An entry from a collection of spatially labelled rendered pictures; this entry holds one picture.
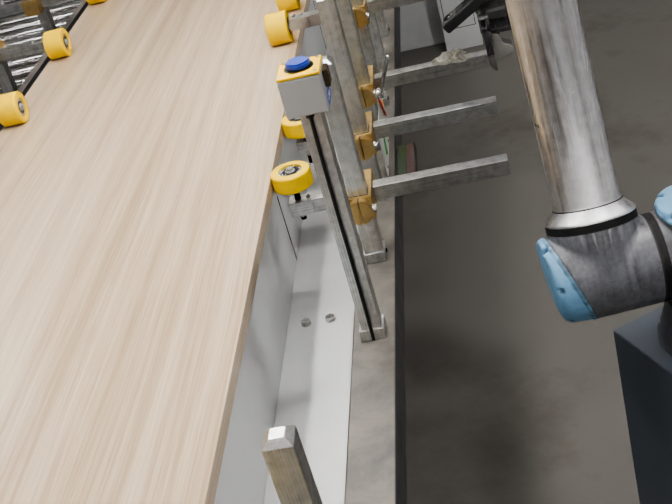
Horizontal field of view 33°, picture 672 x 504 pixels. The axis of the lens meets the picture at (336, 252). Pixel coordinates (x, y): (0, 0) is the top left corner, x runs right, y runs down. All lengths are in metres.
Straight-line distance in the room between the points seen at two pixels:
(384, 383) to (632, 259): 0.45
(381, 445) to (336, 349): 0.41
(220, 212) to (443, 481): 0.95
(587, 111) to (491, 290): 1.56
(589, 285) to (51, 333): 0.89
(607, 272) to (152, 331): 0.73
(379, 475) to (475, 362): 1.37
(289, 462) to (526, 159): 2.89
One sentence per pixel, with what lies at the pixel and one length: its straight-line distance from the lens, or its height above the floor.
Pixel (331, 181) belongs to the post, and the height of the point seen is 1.02.
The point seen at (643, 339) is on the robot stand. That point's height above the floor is 0.60.
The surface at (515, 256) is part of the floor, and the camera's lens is 3.47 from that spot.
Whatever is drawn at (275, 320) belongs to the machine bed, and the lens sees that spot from 2.18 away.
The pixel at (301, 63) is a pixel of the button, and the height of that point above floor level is 1.23.
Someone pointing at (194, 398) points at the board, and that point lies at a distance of 1.67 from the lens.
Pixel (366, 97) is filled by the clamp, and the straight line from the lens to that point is 2.59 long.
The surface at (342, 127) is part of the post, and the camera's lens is 2.10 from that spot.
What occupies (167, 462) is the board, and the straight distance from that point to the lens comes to 1.57.
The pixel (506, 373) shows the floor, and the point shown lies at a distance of 3.01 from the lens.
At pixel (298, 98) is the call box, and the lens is 1.77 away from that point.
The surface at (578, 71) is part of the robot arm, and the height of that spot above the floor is 1.11.
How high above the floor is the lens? 1.84
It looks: 30 degrees down
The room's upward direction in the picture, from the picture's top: 16 degrees counter-clockwise
